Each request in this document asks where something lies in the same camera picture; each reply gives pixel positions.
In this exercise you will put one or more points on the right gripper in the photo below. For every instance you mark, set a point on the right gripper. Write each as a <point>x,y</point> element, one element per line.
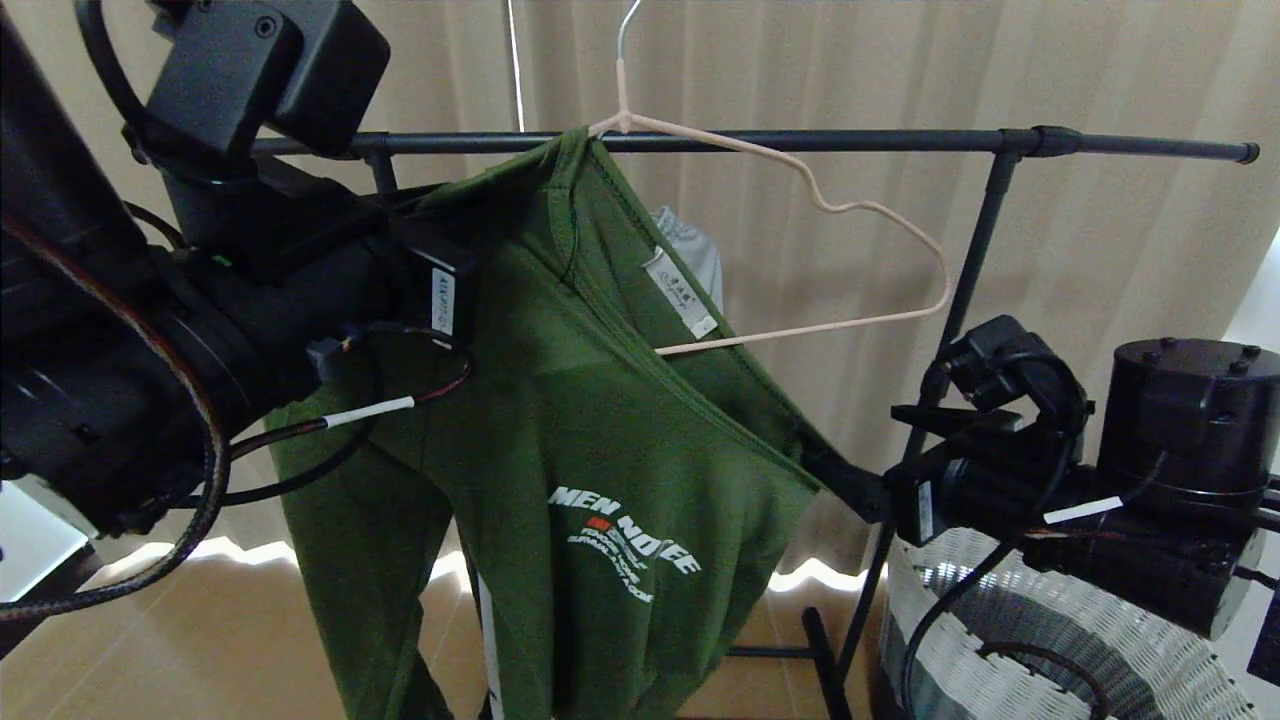
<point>960,490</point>

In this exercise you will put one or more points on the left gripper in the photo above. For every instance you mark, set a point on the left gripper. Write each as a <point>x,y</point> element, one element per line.
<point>330,290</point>

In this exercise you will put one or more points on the pale grey shorts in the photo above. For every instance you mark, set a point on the pale grey shorts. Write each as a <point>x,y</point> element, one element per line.
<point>695,250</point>

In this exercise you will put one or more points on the pink clothes hanger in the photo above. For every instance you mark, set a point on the pink clothes hanger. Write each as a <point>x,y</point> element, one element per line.
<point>800,175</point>

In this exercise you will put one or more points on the green garment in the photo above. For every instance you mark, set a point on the green garment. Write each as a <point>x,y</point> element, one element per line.
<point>600,450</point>

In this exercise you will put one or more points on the white laundry basket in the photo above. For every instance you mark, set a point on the white laundry basket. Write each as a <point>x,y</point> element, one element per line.
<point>1100,640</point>

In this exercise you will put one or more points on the black clothes rack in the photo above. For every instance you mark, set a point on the black clothes rack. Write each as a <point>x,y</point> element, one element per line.
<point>850,141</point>

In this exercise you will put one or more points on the beige curtain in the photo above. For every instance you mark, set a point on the beige curtain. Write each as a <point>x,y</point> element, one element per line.
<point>1100,60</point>

